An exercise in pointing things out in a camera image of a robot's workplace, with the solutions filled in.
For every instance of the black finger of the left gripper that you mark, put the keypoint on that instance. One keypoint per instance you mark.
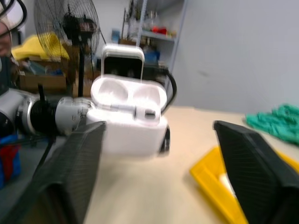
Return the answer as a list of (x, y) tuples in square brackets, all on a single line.
[(166, 140)]

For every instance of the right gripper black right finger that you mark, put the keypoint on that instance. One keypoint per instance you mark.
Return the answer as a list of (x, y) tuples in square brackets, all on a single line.
[(254, 172)]

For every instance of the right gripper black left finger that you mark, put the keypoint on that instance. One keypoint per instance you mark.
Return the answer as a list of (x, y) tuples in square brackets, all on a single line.
[(63, 172)]

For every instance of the white earbuds case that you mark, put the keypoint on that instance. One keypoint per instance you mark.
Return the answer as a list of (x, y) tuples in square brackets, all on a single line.
[(133, 135)]

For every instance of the yellow plastic bin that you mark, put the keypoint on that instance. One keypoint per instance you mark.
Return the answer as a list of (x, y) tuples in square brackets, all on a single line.
[(210, 182)]

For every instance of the white earbud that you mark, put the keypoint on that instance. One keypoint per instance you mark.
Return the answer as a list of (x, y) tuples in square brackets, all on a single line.
[(142, 113)]

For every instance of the green knitted cloth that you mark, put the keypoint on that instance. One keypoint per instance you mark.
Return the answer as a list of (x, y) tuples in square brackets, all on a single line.
[(275, 121)]

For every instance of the blue and red bag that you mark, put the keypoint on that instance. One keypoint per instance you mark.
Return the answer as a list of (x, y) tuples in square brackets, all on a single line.
[(8, 158)]

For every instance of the brown cardboard box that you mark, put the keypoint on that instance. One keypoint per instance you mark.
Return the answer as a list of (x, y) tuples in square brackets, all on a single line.
[(42, 81)]

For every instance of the blue metal shelf rack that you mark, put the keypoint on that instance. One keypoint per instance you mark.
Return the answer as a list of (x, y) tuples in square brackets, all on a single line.
[(158, 35)]

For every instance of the red object on shelf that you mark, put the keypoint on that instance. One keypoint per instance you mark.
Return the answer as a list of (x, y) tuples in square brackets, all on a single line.
[(159, 30)]

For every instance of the yellow cloth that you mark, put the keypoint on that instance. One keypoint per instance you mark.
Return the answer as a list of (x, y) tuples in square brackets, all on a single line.
[(35, 47)]

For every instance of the black standing fan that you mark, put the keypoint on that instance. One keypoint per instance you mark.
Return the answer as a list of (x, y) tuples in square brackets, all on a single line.
[(67, 28)]

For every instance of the person with white headset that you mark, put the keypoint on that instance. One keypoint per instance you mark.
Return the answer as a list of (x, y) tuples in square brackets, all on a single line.
[(5, 35)]

